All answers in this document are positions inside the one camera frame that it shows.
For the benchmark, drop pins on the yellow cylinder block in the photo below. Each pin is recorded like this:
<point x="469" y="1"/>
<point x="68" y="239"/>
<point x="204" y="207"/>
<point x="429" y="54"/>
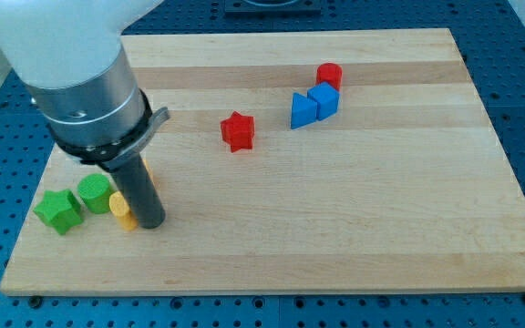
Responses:
<point x="122" y="212"/>

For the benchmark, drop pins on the red star block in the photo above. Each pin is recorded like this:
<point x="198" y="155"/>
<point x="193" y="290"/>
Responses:
<point x="238" y="131"/>

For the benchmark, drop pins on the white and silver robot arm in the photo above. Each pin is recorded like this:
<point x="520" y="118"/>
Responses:
<point x="70" y="56"/>

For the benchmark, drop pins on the green star block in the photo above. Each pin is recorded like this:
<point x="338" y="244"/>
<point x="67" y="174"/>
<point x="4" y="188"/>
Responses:
<point x="59" y="210"/>

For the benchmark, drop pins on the yellow block behind tool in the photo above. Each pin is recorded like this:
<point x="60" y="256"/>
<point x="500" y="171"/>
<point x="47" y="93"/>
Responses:
<point x="149" y="171"/>

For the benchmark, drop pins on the blue cube block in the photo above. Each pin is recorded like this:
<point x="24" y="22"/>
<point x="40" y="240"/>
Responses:
<point x="327" y="99"/>

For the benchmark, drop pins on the blue triangle block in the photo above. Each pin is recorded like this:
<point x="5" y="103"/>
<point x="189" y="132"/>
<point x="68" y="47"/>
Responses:
<point x="303" y="111"/>

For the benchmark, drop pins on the red cylinder block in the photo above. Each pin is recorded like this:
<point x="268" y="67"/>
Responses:
<point x="330" y="73"/>

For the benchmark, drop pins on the green cylinder block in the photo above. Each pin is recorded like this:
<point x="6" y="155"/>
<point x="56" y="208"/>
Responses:
<point x="95" y="191"/>

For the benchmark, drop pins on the light wooden board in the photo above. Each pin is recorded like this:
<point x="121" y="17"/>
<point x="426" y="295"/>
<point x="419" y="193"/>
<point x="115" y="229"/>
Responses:
<point x="405" y="189"/>

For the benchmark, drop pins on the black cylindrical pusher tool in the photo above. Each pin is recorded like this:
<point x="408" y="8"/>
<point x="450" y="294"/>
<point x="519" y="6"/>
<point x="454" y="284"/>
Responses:
<point x="133" y="181"/>

